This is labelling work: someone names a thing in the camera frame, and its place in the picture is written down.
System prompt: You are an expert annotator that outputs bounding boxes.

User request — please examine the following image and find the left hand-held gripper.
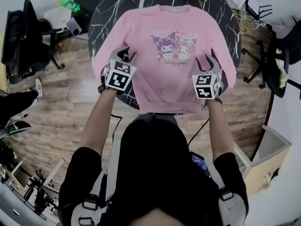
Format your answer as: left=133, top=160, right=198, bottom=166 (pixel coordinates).
left=101, top=46, right=139, bottom=92

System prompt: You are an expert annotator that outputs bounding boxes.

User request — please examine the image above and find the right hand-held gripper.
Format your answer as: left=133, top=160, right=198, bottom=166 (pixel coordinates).
left=191, top=53, right=223, bottom=101

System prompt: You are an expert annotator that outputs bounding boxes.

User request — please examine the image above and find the pink sweatshirt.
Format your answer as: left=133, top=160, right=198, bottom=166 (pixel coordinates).
left=91, top=5, right=238, bottom=115

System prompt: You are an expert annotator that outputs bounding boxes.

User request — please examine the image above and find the person's right forearm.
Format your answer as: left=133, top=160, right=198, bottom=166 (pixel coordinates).
left=206, top=100, right=236, bottom=161

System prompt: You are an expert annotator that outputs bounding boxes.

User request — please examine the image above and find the person's left forearm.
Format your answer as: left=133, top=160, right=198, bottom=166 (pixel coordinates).
left=79, top=89, right=118, bottom=155

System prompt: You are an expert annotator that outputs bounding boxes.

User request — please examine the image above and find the person's right hand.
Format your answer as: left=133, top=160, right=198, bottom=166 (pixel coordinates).
left=217, top=75, right=224, bottom=98

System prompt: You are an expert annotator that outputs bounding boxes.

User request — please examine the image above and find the person's left hand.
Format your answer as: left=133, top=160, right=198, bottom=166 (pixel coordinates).
left=97, top=65, right=119, bottom=95

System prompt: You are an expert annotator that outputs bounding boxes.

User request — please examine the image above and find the round black marble table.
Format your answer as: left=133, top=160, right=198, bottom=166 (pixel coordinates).
left=87, top=0, right=242, bottom=127

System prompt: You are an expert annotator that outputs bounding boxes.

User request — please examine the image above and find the light grey smartphone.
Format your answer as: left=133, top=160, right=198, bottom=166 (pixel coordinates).
left=66, top=16, right=83, bottom=36

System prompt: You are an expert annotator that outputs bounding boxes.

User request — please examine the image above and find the pale yellow flower bouquet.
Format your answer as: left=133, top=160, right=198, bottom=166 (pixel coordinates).
left=276, top=55, right=289, bottom=89

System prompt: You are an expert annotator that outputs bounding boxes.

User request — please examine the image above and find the green plastic bottle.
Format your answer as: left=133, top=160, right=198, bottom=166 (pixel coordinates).
left=56, top=0, right=82, bottom=12

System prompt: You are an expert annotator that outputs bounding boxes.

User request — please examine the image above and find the white router with black antennas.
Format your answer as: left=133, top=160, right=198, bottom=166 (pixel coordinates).
left=244, top=0, right=273, bottom=21

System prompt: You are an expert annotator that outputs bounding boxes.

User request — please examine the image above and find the white plastic box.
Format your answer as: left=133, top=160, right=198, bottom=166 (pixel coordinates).
left=43, top=5, right=72, bottom=30

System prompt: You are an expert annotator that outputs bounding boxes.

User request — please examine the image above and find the black mesh office chair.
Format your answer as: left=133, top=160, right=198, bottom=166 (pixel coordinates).
left=1, top=0, right=65, bottom=84
left=242, top=20, right=301, bottom=99

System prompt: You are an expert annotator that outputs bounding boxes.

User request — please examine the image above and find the black phone with lit screen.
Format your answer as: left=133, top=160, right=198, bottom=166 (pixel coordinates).
left=190, top=152, right=211, bottom=178

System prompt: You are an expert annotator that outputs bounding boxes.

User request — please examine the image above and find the wooden desk with white legs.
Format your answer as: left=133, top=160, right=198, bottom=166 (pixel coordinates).
left=234, top=124, right=292, bottom=196

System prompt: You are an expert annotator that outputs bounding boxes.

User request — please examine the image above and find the light wooden desk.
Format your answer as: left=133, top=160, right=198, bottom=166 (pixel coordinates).
left=0, top=36, right=8, bottom=90

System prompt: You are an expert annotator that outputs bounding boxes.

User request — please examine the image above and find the black and green device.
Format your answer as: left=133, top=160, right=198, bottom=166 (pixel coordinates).
left=4, top=121, right=32, bottom=136

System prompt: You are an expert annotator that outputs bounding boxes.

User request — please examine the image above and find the small cream flower bunch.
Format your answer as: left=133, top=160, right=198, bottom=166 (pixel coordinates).
left=263, top=173, right=275, bottom=188

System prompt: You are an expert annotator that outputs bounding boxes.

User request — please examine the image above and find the grey backpack harness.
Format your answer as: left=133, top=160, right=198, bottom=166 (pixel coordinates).
left=70, top=166, right=249, bottom=226

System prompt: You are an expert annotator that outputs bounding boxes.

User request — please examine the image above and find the tangle of white cables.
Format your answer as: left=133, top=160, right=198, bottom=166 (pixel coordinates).
left=231, top=8, right=269, bottom=30

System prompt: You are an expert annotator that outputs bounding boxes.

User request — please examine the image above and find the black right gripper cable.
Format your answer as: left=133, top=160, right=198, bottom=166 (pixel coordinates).
left=188, top=119, right=210, bottom=145

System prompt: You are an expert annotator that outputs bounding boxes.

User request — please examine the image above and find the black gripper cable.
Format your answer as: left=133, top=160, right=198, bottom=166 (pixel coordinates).
left=188, top=119, right=210, bottom=145
left=110, top=113, right=123, bottom=142

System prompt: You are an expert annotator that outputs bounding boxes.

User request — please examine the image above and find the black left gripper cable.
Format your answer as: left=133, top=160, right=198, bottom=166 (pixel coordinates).
left=110, top=113, right=123, bottom=142

